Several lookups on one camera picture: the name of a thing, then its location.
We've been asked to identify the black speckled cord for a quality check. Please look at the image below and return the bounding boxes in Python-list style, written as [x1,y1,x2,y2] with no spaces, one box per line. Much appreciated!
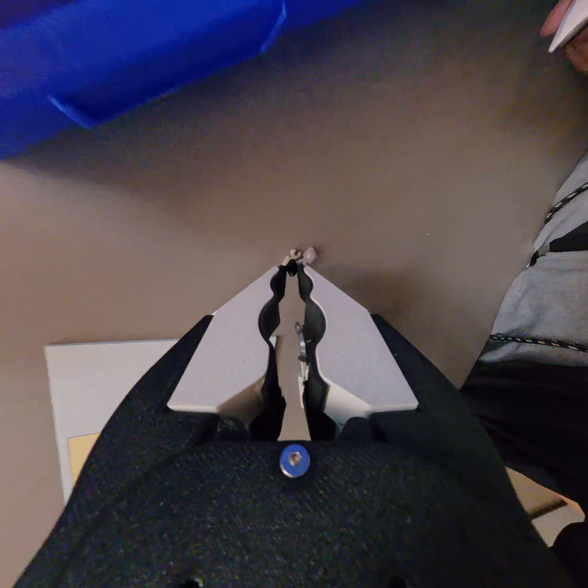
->
[489,181,588,353]

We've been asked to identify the instruction booklet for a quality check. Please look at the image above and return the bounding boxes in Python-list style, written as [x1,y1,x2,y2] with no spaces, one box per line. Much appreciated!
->
[43,339,184,505]

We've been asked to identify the black trousers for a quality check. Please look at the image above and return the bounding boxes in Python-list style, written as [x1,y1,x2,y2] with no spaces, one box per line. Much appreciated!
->
[459,358,588,588]

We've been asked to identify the black harness strap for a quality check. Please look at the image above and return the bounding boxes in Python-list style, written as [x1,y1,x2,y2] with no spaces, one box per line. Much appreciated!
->
[528,223,588,268]

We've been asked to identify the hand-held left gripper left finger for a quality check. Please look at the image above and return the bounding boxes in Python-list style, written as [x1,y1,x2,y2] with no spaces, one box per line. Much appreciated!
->
[167,264,289,441]

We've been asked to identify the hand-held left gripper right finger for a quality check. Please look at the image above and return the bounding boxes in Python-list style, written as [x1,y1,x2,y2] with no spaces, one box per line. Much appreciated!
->
[296,264,420,441]

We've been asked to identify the person's right hand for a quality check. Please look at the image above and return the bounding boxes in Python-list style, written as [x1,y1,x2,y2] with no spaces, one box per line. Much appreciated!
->
[541,0,588,73]

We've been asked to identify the blue plastic bin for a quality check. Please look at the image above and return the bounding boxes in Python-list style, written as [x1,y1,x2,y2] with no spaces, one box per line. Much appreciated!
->
[0,0,368,160]

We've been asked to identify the grey sweatshirt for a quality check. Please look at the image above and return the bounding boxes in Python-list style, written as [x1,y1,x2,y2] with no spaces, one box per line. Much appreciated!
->
[478,154,588,366]

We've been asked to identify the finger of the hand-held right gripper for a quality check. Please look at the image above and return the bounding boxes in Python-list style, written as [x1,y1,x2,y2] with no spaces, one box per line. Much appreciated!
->
[548,0,588,54]

